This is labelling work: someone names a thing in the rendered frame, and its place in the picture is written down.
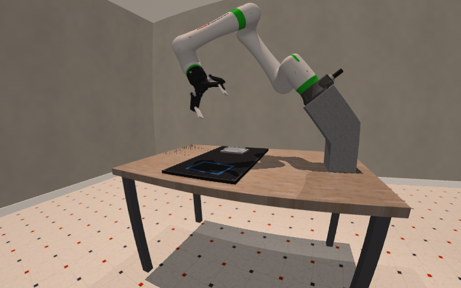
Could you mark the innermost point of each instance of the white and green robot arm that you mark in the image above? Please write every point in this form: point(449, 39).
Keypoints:
point(292, 73)

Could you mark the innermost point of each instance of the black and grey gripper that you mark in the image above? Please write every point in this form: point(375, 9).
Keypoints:
point(201, 84)

